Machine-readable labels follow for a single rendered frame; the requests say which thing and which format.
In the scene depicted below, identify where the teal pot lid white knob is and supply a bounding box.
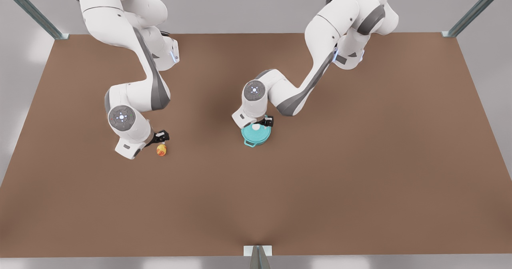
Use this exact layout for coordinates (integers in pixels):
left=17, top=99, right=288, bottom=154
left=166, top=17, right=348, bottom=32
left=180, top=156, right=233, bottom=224
left=241, top=124, right=272, bottom=141

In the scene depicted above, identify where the teal pot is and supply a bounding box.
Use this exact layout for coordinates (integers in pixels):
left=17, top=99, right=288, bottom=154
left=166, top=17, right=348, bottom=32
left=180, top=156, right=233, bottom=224
left=241, top=130, right=272, bottom=148

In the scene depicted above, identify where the silver frame post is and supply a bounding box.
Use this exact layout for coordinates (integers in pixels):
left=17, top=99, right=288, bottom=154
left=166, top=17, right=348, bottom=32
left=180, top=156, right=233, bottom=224
left=441, top=0, right=512, bottom=38
left=244, top=245, right=273, bottom=269
left=0, top=0, right=69, bottom=40

